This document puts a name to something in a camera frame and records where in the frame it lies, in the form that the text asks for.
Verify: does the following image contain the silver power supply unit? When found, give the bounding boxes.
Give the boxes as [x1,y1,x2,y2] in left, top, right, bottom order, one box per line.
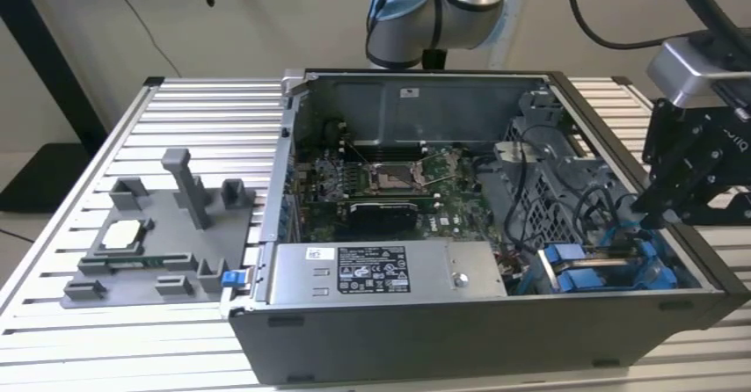
[266,240,509,303]

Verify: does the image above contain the grey disk bay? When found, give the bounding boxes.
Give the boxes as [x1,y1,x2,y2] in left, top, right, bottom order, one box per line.
[537,236,677,294]

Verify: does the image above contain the CPU socket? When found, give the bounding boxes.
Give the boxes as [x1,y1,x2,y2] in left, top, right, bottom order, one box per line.
[365,161,426,191]

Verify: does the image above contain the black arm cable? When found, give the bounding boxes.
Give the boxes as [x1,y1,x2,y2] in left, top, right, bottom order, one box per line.
[566,0,751,70]

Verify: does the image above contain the open black PC case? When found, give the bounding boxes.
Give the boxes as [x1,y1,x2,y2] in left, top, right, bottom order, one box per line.
[219,67,751,387]

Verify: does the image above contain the black wire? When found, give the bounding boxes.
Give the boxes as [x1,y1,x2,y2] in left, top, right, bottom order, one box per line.
[504,123,565,244]

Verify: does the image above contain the black graphics card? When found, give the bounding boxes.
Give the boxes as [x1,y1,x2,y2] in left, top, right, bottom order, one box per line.
[345,200,421,237]

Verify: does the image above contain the thin metal locking lever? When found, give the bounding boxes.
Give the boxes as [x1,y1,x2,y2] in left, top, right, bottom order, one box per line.
[344,140,372,165]

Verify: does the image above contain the green RAM stick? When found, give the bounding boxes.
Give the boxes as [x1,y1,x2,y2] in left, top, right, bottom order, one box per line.
[102,254,178,269]

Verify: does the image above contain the blue disk carrier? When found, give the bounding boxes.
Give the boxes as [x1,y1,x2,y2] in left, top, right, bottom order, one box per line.
[556,268,605,293]

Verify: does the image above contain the grey perforated drive cage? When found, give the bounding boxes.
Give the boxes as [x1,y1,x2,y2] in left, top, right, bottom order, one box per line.
[477,114,641,252]

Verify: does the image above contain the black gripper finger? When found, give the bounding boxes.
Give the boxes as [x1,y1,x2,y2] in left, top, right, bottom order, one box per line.
[630,97,706,216]
[642,153,751,230]

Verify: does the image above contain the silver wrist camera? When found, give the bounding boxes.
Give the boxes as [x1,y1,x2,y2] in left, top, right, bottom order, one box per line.
[646,37,751,108]

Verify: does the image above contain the green motherboard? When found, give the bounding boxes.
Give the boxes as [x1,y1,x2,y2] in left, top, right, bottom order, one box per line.
[286,143,512,243]

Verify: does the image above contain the metal socket cover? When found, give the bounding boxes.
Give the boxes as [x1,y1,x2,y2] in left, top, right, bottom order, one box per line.
[418,152,462,186]

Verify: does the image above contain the grey parts rack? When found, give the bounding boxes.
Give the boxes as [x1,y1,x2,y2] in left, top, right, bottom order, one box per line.
[61,148,257,309]

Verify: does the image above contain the silver CPU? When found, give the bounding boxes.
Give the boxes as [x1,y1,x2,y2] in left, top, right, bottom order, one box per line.
[97,219,149,250]

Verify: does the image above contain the blue disk wire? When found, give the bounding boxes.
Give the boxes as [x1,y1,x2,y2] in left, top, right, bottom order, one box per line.
[596,214,656,255]

